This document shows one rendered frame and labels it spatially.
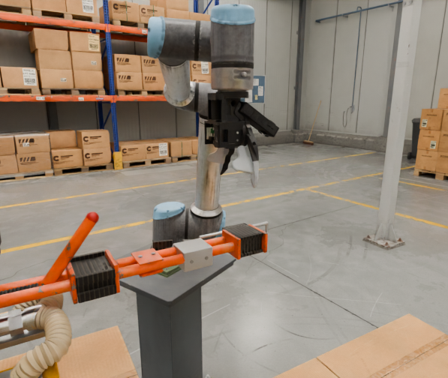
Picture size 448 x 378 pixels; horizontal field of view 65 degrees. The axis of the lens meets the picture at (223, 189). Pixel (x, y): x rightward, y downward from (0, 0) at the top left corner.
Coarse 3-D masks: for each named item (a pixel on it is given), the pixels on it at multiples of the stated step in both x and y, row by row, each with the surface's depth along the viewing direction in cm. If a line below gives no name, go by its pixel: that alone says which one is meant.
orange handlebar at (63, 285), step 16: (208, 240) 82; (224, 240) 83; (128, 256) 73; (144, 256) 72; (160, 256) 72; (176, 256) 74; (64, 272) 67; (128, 272) 68; (144, 272) 70; (160, 272) 72; (0, 288) 61; (32, 288) 61; (48, 288) 61; (64, 288) 63; (0, 304) 58
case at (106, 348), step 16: (96, 336) 90; (112, 336) 90; (80, 352) 84; (96, 352) 84; (112, 352) 84; (128, 352) 84; (0, 368) 79; (64, 368) 79; (80, 368) 79; (96, 368) 79; (112, 368) 79; (128, 368) 79
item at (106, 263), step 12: (96, 252) 72; (108, 252) 71; (72, 264) 68; (84, 264) 68; (96, 264) 68; (108, 264) 68; (72, 276) 62; (84, 276) 62; (96, 276) 63; (108, 276) 64; (72, 288) 62; (84, 288) 63; (96, 288) 64; (108, 288) 65; (72, 300) 64; (84, 300) 63
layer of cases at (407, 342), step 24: (360, 336) 151; (384, 336) 151; (408, 336) 151; (432, 336) 151; (312, 360) 137; (336, 360) 137; (360, 360) 137; (384, 360) 137; (408, 360) 137; (432, 360) 137
